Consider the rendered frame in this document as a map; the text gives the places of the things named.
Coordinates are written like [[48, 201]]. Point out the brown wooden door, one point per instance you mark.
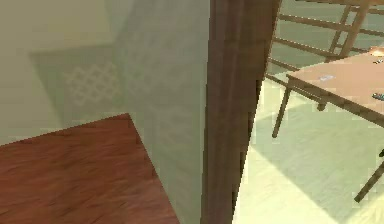
[[233, 100]]

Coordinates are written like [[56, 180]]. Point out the small dark flat object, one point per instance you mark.
[[379, 61]]

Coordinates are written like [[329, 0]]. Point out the small teal dark object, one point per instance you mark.
[[379, 96]]

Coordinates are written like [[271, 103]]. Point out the light wooden table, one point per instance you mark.
[[346, 83]]

